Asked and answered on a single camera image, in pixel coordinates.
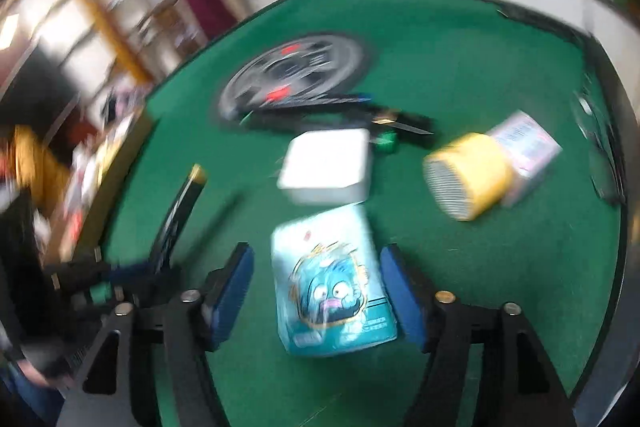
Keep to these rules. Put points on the brown cardboard box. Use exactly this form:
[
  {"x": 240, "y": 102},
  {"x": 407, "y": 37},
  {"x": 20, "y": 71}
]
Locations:
[{"x": 100, "y": 187}]

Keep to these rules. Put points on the person's blue jeans leg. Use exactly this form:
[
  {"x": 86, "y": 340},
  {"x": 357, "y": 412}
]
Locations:
[{"x": 25, "y": 402}]

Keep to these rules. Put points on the black television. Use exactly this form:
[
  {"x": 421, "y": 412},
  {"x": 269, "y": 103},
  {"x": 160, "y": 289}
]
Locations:
[{"x": 35, "y": 92}]

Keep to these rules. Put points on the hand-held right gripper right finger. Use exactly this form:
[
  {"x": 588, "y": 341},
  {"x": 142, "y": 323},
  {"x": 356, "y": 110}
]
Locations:
[{"x": 405, "y": 299}]

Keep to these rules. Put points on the wooden shelf unit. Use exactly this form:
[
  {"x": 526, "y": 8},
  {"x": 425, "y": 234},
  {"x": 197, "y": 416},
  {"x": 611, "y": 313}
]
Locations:
[{"x": 85, "y": 7}]

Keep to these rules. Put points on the yellow cylinder speaker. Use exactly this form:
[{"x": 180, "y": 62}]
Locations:
[{"x": 470, "y": 177}]

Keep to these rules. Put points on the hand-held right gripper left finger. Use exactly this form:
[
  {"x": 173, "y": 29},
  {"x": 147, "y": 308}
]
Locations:
[{"x": 230, "y": 292}]

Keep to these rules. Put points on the person's left forearm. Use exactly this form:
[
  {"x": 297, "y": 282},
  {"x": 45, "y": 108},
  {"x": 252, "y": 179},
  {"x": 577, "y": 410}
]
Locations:
[{"x": 32, "y": 376}]

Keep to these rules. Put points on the pale pink box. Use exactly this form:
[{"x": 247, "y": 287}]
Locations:
[{"x": 527, "y": 147}]

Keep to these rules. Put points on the maroon cloth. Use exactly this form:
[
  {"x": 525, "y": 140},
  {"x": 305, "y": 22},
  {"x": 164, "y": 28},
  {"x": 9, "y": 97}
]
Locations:
[{"x": 210, "y": 7}]

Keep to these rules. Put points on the white flat box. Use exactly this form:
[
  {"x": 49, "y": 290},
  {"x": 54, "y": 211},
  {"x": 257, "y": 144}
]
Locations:
[{"x": 325, "y": 167}]

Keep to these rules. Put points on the teal tissue pack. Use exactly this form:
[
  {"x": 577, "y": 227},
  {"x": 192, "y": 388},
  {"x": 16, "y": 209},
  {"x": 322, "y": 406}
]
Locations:
[{"x": 332, "y": 282}]

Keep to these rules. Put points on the round grey table dial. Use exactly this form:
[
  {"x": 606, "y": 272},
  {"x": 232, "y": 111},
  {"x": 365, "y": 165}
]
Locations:
[{"x": 295, "y": 72}]

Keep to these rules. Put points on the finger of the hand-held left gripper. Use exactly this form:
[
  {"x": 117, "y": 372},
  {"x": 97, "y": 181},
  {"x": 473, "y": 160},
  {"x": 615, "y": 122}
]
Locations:
[
  {"x": 130, "y": 273},
  {"x": 160, "y": 296}
]

